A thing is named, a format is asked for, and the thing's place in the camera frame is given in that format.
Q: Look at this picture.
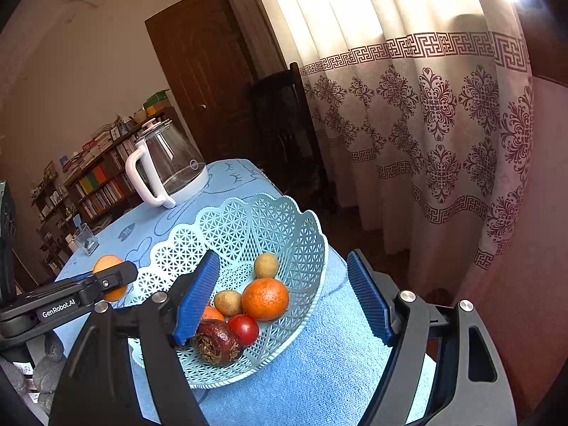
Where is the cream patterned curtain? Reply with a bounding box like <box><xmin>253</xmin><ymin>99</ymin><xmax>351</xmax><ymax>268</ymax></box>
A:
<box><xmin>213</xmin><ymin>0</ymin><xmax>540</xmax><ymax>271</ymax></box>

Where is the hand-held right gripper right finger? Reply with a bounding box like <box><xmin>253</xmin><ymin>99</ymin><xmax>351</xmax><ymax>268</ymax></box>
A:
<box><xmin>346</xmin><ymin>250</ymin><xmax>519</xmax><ymax>426</ymax></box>

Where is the green box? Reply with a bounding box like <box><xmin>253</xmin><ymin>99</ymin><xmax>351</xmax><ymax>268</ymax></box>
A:
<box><xmin>143</xmin><ymin>90</ymin><xmax>171</xmax><ymax>116</ymax></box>

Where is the dark open shelf rack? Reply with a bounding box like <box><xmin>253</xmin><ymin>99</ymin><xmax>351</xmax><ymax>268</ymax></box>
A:
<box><xmin>30</xmin><ymin>162</ymin><xmax>85</xmax><ymax>271</ymax></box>

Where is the glass kettle with white handle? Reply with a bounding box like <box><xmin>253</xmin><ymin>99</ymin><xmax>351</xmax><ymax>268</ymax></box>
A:
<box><xmin>125</xmin><ymin>118</ymin><xmax>208</xmax><ymax>209</ymax></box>

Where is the dark wooden chair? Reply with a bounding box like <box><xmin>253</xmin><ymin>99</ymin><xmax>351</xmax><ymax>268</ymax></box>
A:
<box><xmin>247</xmin><ymin>62</ymin><xmax>338</xmax><ymax>214</ymax></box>

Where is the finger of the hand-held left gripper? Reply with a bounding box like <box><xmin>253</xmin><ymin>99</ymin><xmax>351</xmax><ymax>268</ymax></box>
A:
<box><xmin>82</xmin><ymin>260</ymin><xmax>138</xmax><ymax>302</ymax></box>

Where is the dark brown water chestnut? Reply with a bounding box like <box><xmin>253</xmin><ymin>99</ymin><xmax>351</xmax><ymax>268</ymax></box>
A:
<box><xmin>191</xmin><ymin>319</ymin><xmax>244</xmax><ymax>367</ymax></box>

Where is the blue printed towel cloth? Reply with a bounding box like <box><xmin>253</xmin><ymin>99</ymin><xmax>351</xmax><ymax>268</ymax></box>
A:
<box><xmin>53</xmin><ymin>158</ymin><xmax>438</xmax><ymax>426</ymax></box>

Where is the brown wooden door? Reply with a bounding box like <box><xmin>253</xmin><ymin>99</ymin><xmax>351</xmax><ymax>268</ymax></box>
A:
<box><xmin>145</xmin><ymin>0</ymin><xmax>285</xmax><ymax>160</ymax></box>

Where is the small yellow potato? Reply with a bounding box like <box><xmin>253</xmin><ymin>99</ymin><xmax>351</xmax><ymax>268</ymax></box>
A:
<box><xmin>254</xmin><ymin>252</ymin><xmax>279</xmax><ymax>279</ymax></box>

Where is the red cherry tomato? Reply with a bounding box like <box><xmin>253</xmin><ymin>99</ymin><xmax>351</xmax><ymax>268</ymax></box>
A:
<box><xmin>227</xmin><ymin>314</ymin><xmax>260</xmax><ymax>346</ymax></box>

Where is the oval orange kumquat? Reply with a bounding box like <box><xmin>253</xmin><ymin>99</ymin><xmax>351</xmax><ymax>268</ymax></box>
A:
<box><xmin>93</xmin><ymin>255</ymin><xmax>129</xmax><ymax>302</ymax></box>

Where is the yellow-brown potato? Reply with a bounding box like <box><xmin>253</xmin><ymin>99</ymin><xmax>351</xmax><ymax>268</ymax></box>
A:
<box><xmin>214</xmin><ymin>290</ymin><xmax>243</xmax><ymax>317</ymax></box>

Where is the person's left hand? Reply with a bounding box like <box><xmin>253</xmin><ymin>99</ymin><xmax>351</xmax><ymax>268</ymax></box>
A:
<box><xmin>32</xmin><ymin>334</ymin><xmax>68</xmax><ymax>414</ymax></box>

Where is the wooden bookshelf with books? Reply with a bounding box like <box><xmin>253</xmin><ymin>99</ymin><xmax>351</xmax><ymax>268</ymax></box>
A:
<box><xmin>60</xmin><ymin>106</ymin><xmax>187</xmax><ymax>231</ymax></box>

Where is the clear glass cup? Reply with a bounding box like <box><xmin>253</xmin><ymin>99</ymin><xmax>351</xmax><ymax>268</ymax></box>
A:
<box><xmin>72</xmin><ymin>223</ymin><xmax>99</xmax><ymax>256</ymax></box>

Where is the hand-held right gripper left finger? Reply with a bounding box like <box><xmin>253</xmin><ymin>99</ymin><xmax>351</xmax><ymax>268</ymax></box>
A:
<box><xmin>49</xmin><ymin>250</ymin><xmax>221</xmax><ymax>426</ymax></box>

